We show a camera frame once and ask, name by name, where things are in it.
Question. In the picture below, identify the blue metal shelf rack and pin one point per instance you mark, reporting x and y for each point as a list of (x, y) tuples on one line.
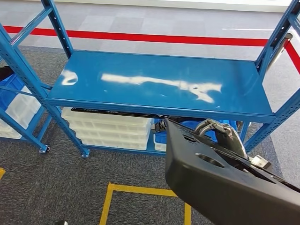
[(140, 68), (23, 132)]

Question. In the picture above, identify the chrome stanchion post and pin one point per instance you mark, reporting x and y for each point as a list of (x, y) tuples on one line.
[(280, 51)]

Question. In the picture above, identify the blue plastic bin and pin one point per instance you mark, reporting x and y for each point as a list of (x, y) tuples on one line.
[(9, 90)]

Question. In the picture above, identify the short yellow floor tape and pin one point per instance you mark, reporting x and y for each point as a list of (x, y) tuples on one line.
[(1, 173)]

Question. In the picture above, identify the blue plastic tray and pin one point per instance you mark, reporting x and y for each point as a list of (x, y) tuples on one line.
[(161, 138)]

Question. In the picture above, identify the yellow floor tape square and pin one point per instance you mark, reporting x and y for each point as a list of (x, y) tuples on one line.
[(140, 190)]

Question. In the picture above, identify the white plastic divided bin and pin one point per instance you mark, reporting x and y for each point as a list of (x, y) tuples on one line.
[(105, 121), (110, 130), (112, 138), (114, 145)]

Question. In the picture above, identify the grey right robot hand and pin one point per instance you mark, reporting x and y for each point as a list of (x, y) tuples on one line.
[(231, 139)]

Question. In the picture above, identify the translucent white plastic bin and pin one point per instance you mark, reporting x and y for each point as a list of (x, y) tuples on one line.
[(21, 115)]

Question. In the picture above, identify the long red barrier belt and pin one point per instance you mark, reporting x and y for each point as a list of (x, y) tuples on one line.
[(140, 37)]

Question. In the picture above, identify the shallow white plastic tray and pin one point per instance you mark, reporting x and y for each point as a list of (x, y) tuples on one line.
[(159, 147)]

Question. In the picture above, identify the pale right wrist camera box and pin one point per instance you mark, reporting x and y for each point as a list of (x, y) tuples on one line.
[(260, 161)]

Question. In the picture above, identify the black plastic panel with cutouts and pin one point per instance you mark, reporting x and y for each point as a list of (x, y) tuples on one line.
[(211, 192)]

